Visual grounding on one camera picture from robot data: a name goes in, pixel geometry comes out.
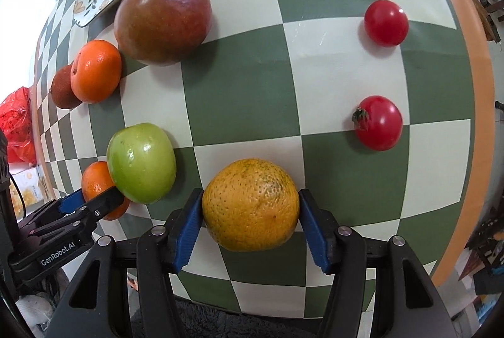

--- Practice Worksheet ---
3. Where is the brown kiwi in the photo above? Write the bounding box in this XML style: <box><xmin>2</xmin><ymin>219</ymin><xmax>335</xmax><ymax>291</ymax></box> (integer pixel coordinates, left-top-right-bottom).
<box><xmin>50</xmin><ymin>64</ymin><xmax>83</xmax><ymax>110</ymax></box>

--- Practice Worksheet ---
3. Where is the dark wooden side table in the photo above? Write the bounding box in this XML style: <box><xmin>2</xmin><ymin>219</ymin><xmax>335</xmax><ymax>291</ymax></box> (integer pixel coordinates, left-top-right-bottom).
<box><xmin>468</xmin><ymin>0</ymin><xmax>504</xmax><ymax>43</ymax></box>

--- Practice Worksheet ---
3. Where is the red green mango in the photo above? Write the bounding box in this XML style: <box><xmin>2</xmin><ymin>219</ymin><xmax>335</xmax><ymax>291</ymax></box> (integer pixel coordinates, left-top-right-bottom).
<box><xmin>114</xmin><ymin>0</ymin><xmax>212</xmax><ymax>66</ymax></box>

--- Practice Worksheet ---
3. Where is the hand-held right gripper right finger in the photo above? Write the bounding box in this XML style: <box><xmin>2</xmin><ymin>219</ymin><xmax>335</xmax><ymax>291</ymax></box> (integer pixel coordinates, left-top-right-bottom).
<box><xmin>298</xmin><ymin>189</ymin><xmax>453</xmax><ymax>338</ymax></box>

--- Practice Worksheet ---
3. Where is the green white checkered tablecloth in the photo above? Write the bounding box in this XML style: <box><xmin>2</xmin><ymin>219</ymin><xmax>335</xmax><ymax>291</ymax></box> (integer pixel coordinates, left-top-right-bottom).
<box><xmin>29</xmin><ymin>0</ymin><xmax>496</xmax><ymax>319</ymax></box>

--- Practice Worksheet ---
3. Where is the small red plum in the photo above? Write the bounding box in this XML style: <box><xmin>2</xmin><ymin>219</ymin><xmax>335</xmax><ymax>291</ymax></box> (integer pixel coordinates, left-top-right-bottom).
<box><xmin>363</xmin><ymin>0</ymin><xmax>410</xmax><ymax>48</ymax></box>

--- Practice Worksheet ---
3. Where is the yellow lemon front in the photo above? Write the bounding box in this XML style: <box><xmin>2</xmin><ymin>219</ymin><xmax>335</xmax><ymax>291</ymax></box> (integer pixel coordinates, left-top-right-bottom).
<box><xmin>202</xmin><ymin>158</ymin><xmax>301</xmax><ymax>253</ymax></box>

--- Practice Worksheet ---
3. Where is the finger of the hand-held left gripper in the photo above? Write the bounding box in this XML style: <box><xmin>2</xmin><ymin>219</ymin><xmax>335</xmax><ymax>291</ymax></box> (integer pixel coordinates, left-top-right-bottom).
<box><xmin>18</xmin><ymin>190</ymin><xmax>85</xmax><ymax>232</ymax></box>
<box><xmin>33</xmin><ymin>186</ymin><xmax>126</xmax><ymax>241</ymax></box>

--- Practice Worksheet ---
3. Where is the orange tangerine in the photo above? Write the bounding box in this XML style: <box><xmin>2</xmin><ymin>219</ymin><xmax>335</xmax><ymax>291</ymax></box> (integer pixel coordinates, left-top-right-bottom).
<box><xmin>70</xmin><ymin>40</ymin><xmax>123</xmax><ymax>104</ymax></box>
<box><xmin>81</xmin><ymin>161</ymin><xmax>130</xmax><ymax>221</ymax></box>

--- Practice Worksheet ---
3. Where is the green pear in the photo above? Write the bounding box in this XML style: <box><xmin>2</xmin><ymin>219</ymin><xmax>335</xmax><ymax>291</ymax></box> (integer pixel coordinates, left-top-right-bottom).
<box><xmin>106</xmin><ymin>122</ymin><xmax>177</xmax><ymax>205</ymax></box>

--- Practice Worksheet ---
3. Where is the red plastic bag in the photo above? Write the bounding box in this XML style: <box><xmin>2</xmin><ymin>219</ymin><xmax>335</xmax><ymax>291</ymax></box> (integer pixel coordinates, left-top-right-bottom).
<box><xmin>0</xmin><ymin>86</ymin><xmax>38</xmax><ymax>164</ymax></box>

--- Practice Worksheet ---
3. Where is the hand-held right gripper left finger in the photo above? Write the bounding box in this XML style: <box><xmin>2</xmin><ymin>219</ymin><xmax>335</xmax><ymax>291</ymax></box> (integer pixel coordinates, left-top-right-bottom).
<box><xmin>55</xmin><ymin>188</ymin><xmax>205</xmax><ymax>338</ymax></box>

